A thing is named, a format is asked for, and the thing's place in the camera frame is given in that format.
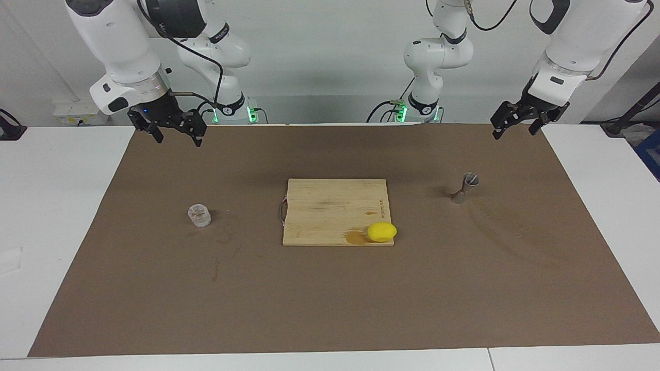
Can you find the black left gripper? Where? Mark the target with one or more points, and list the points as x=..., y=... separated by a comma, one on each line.
x=544, y=109

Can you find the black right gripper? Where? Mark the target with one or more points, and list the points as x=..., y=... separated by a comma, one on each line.
x=162, y=111

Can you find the steel jigger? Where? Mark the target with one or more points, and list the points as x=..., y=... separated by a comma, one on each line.
x=470, y=180

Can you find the clear glass cup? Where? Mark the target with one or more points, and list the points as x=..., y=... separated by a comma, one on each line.
x=199, y=216

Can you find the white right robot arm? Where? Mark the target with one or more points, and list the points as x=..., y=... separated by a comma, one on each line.
x=118, y=41

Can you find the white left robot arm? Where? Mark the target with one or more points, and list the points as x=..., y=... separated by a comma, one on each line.
x=582, y=41

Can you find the black tripod stand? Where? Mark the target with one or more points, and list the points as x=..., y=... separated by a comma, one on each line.
x=616, y=126

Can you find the white power strip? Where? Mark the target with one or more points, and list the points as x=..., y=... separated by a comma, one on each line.
x=77, y=113

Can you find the blue patterned object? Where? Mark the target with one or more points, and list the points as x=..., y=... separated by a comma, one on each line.
x=650, y=152

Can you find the wooden cutting board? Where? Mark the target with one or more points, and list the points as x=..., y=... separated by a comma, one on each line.
x=330, y=211

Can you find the yellow lemon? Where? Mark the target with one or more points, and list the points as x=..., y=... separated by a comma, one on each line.
x=381, y=232

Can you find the white tape patch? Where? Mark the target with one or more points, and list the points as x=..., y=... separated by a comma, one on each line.
x=10, y=260

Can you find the brown table mat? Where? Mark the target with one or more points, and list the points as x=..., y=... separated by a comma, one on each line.
x=330, y=299

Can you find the black clamp mount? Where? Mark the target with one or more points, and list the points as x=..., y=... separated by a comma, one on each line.
x=10, y=131

